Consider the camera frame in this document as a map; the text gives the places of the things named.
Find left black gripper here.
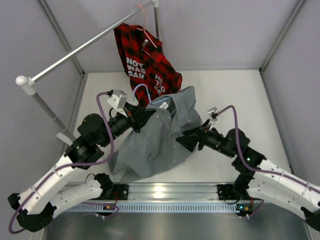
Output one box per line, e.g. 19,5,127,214
98,102,156,148

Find silver clothes rack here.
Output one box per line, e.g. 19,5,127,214
15,0,161,148

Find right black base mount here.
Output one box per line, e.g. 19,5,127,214
217,184,239,201

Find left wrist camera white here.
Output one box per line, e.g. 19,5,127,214
107,89,128,110

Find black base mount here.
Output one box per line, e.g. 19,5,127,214
217,184,239,201
108,184,129,201

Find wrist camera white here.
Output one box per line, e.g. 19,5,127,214
107,89,128,110
207,107,219,124

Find slotted grey cable duct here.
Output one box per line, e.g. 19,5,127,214
64,201,241,213

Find pink wire hanger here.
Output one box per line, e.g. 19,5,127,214
135,3,159,48

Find aluminium mounting rail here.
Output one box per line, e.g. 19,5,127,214
59,181,253,203

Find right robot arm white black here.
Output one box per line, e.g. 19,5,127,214
176,121,320,231

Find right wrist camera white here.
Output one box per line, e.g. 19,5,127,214
207,107,219,124

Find red black plaid shirt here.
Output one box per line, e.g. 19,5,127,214
113,23,183,92

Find grey button shirt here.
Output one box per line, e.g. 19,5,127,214
108,86,202,183

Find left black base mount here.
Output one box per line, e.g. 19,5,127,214
108,184,129,201

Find blue wire hanger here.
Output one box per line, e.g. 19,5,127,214
130,81,180,117

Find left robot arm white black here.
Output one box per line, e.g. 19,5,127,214
8,102,156,235

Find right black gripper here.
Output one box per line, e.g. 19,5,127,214
176,119,236,159

